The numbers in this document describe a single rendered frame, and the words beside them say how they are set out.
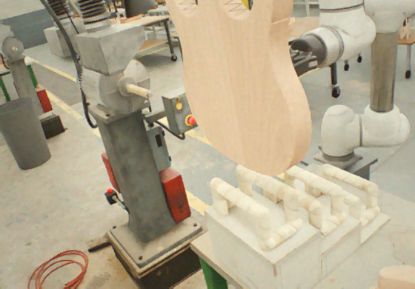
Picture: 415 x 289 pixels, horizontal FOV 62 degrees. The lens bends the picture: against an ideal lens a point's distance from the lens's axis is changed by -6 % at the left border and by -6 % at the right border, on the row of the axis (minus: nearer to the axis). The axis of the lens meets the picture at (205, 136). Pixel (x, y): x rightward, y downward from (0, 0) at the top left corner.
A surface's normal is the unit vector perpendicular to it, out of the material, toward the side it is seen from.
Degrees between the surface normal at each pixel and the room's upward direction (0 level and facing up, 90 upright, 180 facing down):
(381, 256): 0
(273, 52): 90
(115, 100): 94
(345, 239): 90
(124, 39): 90
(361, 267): 0
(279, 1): 102
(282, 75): 68
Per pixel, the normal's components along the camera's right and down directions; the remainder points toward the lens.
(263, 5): -0.81, 0.40
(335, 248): 0.55, 0.27
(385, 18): -0.27, 0.71
